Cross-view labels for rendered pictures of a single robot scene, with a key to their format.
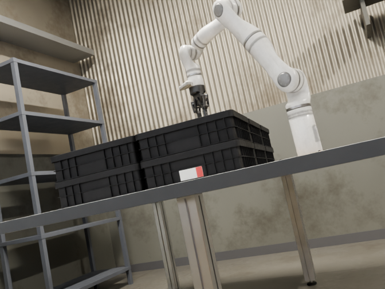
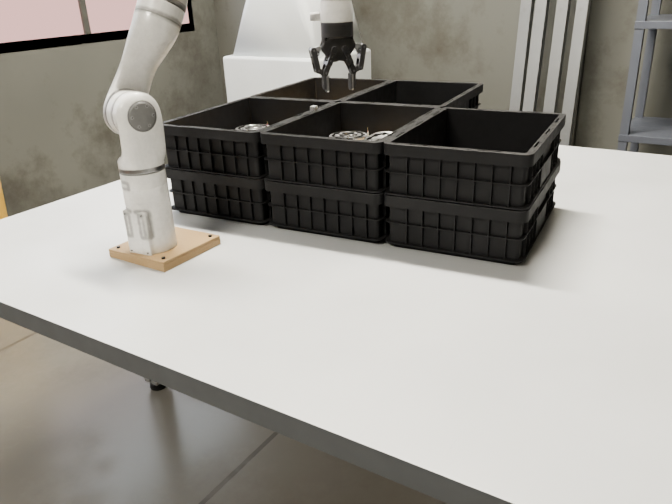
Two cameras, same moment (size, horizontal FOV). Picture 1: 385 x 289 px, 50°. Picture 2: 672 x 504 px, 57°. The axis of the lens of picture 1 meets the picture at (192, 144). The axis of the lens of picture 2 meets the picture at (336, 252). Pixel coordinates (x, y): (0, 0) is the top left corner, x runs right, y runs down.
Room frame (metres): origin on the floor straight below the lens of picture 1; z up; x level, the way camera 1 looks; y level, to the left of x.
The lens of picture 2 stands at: (2.15, -1.58, 1.23)
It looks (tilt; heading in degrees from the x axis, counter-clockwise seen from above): 24 degrees down; 100
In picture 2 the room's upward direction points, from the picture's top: 2 degrees counter-clockwise
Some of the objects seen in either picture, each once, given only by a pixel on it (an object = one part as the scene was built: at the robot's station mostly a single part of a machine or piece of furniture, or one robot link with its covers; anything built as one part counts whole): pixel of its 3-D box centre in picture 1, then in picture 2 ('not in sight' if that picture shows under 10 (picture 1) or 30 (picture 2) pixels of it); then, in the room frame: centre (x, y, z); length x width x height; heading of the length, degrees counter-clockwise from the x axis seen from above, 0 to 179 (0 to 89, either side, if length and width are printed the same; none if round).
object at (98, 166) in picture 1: (110, 162); (325, 108); (1.78, 0.36, 0.87); 0.40 x 0.30 x 0.11; 72
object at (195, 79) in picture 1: (192, 81); (333, 7); (1.89, -0.06, 1.18); 0.11 x 0.09 x 0.06; 118
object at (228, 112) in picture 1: (193, 128); (251, 116); (1.66, -0.02, 0.92); 0.40 x 0.30 x 0.02; 72
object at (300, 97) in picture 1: (294, 90); (136, 134); (1.54, -0.42, 0.96); 0.09 x 0.09 x 0.17; 50
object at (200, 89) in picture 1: (198, 95); (337, 40); (1.90, -0.07, 1.11); 0.08 x 0.08 x 0.09
